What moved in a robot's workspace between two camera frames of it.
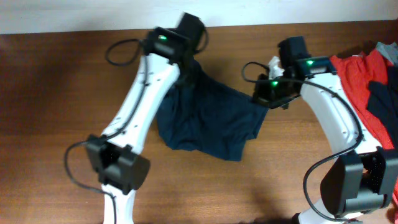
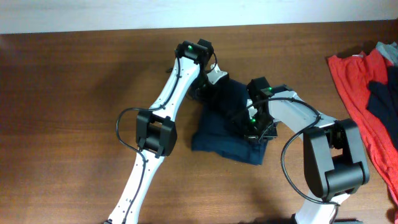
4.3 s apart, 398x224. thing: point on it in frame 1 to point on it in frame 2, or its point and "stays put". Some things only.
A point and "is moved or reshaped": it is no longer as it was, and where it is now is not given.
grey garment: (390, 51) stays put
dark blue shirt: (199, 113) is moved or reshaped
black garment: (383, 102) stays put
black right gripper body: (273, 93) to (260, 126)
